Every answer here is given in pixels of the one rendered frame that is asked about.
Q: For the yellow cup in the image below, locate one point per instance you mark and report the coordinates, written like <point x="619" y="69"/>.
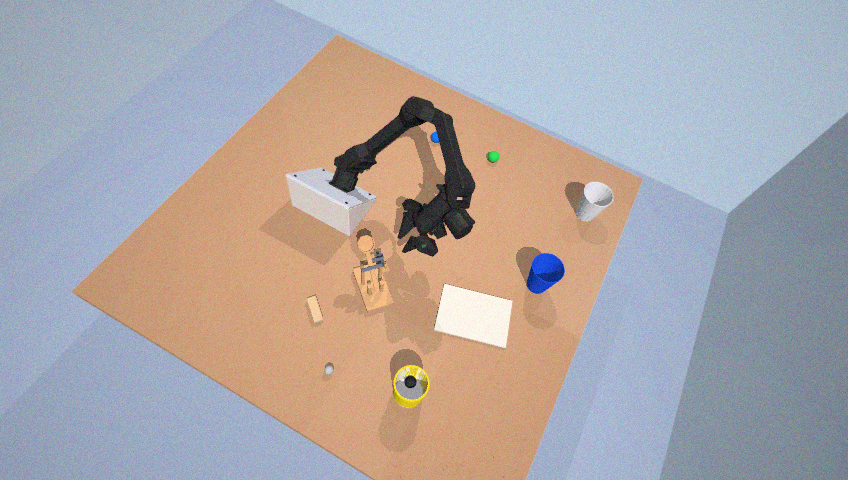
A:
<point x="410" y="397"/>

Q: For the white rectangular sheet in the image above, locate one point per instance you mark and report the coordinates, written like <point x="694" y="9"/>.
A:
<point x="473" y="315"/>

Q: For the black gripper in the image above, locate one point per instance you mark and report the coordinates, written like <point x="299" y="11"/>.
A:
<point x="424" y="219"/>

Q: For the grey paper cup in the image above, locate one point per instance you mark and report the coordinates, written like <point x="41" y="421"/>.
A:
<point x="595" y="198"/>

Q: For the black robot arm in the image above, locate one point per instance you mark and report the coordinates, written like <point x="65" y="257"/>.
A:
<point x="458" y="179"/>

